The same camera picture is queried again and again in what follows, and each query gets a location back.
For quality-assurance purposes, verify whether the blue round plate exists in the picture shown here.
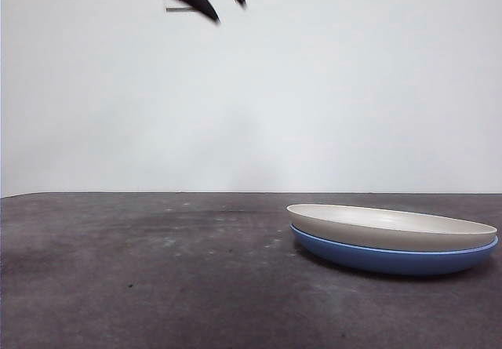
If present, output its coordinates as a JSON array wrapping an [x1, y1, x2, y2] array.
[[289, 223, 500, 275]]

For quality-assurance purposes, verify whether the white wall socket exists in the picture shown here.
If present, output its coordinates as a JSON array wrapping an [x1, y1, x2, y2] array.
[[163, 0, 199, 12]]

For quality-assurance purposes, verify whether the white round plate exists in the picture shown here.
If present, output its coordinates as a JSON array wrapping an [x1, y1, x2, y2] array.
[[286, 203, 498, 253]]

